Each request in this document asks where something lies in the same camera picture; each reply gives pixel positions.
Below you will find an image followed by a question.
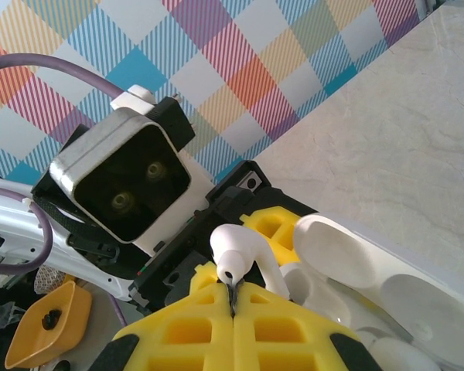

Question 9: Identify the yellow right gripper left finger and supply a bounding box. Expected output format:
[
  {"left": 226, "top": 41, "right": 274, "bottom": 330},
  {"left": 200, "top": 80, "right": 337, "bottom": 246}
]
[{"left": 95, "top": 284, "right": 236, "bottom": 371}]

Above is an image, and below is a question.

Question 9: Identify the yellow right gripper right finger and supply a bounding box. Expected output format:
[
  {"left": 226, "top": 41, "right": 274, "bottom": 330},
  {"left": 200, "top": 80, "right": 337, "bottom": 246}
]
[{"left": 231, "top": 280, "right": 384, "bottom": 371}]

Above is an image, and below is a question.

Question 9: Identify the white earbud charging case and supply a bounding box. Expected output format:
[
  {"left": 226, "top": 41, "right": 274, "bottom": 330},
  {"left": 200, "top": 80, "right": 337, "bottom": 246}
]
[{"left": 281, "top": 211, "right": 464, "bottom": 371}]

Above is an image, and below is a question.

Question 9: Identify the black screws pile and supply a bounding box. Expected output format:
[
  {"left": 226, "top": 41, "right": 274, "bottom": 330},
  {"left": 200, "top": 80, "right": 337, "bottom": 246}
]
[{"left": 41, "top": 308, "right": 63, "bottom": 330}]

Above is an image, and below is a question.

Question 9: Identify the yellow plastic bin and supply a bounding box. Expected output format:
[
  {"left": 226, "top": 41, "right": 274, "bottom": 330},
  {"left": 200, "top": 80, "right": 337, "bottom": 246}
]
[{"left": 2, "top": 279, "right": 94, "bottom": 371}]

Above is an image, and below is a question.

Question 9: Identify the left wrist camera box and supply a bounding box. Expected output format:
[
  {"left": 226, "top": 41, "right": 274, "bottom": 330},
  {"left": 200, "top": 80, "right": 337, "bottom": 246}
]
[{"left": 32, "top": 85, "right": 217, "bottom": 259}]

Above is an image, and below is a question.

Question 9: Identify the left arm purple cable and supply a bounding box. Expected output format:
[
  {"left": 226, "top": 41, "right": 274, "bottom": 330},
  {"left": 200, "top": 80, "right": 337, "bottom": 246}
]
[{"left": 0, "top": 53, "right": 128, "bottom": 326}]

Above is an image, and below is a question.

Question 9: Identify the aluminium frame post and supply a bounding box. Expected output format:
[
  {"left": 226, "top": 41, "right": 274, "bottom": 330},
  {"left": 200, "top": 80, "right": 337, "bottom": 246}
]
[{"left": 416, "top": 0, "right": 445, "bottom": 19}]

